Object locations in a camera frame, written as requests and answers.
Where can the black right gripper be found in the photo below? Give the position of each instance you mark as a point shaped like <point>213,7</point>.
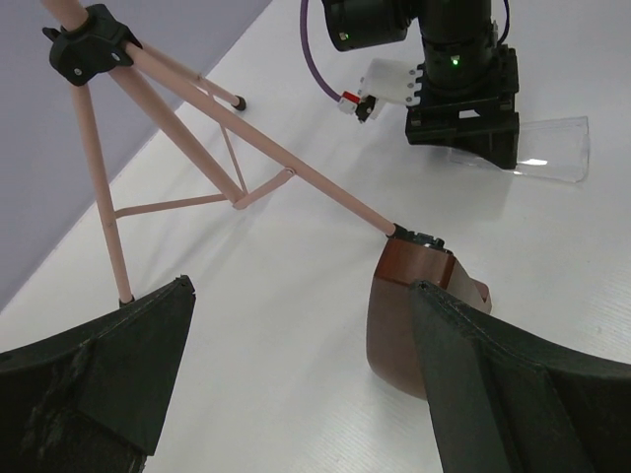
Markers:
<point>482,121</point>

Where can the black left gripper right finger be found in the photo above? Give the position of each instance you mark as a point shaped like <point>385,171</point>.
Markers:
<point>504,400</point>

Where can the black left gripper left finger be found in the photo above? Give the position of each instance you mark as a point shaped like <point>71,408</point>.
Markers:
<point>94,398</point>

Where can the clear plastic metronome cover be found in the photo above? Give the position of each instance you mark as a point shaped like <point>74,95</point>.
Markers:
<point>553,149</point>

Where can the brown wooden metronome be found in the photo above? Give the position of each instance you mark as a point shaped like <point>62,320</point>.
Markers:
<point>410,257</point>

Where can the pink music stand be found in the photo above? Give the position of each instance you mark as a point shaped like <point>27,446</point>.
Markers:
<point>91,41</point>

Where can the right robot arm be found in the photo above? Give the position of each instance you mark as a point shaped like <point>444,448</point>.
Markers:
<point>458,37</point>

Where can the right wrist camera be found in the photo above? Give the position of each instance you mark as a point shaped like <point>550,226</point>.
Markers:
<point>385,81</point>

